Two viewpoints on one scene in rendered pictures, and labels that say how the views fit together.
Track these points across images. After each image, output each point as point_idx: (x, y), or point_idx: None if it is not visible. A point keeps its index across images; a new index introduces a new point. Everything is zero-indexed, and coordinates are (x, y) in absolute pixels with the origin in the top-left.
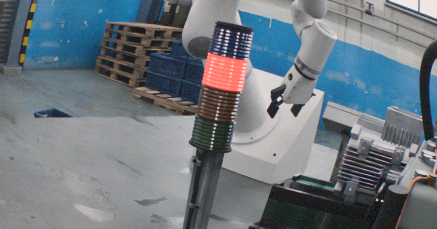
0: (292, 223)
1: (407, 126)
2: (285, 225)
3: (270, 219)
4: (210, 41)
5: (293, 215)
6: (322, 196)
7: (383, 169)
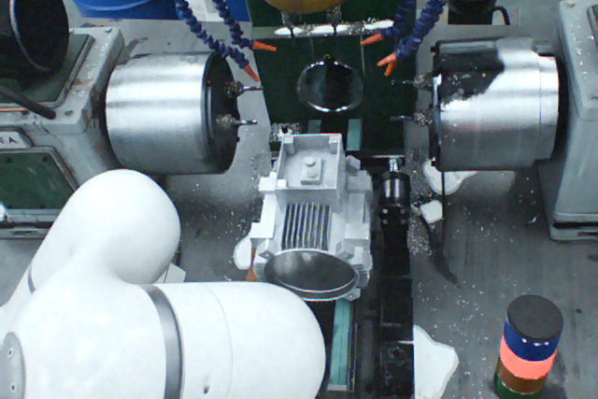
0: (359, 363)
1: (340, 164)
2: (385, 361)
3: (358, 396)
4: (551, 349)
5: (358, 361)
6: (351, 318)
7: (404, 205)
